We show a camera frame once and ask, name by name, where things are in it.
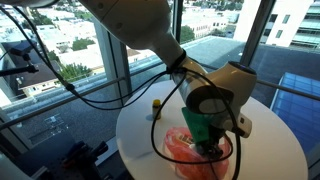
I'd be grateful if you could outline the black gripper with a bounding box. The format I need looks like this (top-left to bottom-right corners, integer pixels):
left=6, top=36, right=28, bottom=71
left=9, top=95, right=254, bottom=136
left=201, top=125, right=225, bottom=160

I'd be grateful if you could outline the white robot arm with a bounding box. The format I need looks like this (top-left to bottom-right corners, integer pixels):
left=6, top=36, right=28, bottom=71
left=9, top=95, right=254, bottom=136
left=78, top=0, right=257, bottom=159

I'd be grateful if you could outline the red plastic bag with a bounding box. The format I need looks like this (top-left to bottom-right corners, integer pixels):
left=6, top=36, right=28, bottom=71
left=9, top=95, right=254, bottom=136
left=163, top=127, right=229, bottom=180

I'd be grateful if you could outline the round white table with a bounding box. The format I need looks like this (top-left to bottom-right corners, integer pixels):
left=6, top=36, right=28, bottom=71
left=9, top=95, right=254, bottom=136
left=116, top=80, right=308, bottom=180

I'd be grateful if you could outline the yellow-capped supplement bottle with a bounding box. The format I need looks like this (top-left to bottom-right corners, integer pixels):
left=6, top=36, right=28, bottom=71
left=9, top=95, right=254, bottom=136
left=152, top=99, right=161, bottom=120

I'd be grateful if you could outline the black blue equipment base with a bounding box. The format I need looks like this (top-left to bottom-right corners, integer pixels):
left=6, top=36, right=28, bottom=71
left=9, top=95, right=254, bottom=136
left=13, top=133, right=111, bottom=180

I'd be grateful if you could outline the blue camera on stand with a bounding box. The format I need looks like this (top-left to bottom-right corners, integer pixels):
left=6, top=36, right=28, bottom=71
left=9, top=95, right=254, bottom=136
left=0, top=40, right=38, bottom=77

